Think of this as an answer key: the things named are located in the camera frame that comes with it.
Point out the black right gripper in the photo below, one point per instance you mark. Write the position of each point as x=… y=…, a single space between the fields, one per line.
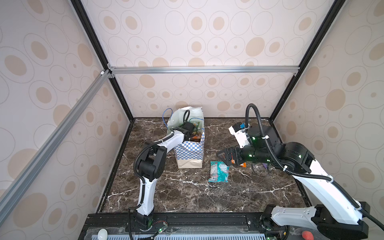
x=235 y=154

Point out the teal mint candy packet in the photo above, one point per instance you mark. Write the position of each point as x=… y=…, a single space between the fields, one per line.
x=219 y=172

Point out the blue checkered paper bag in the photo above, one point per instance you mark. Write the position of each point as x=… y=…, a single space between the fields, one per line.
x=190 y=153

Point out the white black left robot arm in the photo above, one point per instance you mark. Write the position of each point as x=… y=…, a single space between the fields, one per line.
x=149 y=165

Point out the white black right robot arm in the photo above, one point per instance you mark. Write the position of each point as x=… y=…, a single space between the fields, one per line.
x=336 y=217

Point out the red emergency button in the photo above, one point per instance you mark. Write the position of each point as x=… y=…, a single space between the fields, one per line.
x=307 y=235

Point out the white round knob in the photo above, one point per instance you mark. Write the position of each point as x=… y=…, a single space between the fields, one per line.
x=102 y=234

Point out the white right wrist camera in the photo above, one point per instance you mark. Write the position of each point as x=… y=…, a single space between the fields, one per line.
x=238 y=130

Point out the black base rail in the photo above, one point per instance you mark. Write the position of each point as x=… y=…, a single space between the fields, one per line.
x=132 y=223

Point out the horizontal aluminium frame bar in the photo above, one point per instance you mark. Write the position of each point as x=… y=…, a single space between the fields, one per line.
x=205 y=70

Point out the black left corner post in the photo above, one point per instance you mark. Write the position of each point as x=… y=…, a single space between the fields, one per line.
x=87 y=25

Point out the black corner post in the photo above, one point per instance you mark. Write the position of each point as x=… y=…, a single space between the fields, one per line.
x=313 y=47
x=87 y=25

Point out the black right corner post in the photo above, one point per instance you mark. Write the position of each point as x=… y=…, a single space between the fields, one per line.
x=313 y=47

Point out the left aluminium frame bar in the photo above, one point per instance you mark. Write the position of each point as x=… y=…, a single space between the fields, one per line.
x=34 y=167

